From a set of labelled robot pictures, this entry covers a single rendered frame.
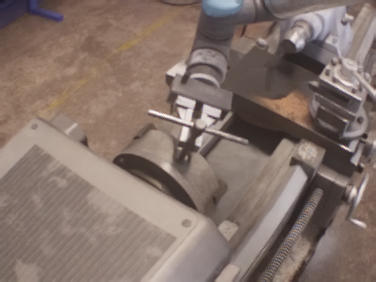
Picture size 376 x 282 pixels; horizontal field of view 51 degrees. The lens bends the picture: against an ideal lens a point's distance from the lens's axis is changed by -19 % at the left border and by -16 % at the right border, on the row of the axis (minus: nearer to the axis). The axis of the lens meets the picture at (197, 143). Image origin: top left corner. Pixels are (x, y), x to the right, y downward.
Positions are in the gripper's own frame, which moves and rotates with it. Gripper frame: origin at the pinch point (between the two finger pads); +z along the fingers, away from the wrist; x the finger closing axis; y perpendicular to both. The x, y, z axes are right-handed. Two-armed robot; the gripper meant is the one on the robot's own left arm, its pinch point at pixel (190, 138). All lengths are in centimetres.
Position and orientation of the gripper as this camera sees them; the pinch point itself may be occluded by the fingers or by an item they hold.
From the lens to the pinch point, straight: 93.9
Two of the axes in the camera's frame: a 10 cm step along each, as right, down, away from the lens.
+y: 3.1, -4.7, -8.2
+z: -1.8, 8.2, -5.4
